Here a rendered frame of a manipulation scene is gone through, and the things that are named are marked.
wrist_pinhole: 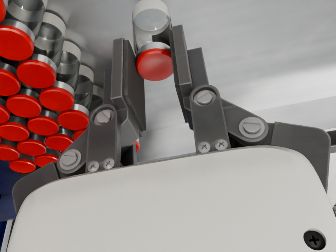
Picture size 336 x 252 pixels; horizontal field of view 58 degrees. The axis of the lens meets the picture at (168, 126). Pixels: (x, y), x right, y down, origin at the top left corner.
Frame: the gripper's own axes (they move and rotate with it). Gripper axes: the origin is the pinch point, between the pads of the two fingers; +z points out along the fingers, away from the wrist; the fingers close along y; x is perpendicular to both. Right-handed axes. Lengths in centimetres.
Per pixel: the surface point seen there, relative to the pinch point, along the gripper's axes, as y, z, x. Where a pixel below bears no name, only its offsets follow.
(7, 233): -25.9, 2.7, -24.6
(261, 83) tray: 7.1, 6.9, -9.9
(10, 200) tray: -24.8, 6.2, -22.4
